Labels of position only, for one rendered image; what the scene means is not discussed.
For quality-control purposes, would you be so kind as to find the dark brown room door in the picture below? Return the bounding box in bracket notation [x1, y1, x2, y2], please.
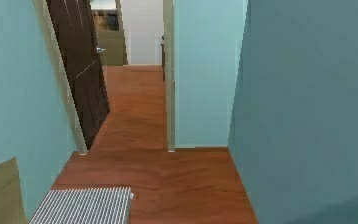
[46, 0, 111, 150]

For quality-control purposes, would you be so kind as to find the grey striped floor cloth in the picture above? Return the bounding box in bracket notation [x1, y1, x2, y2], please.
[28, 186, 135, 224]

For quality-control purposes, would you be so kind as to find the olive tan box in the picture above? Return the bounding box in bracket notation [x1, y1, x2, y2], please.
[0, 157, 29, 224]

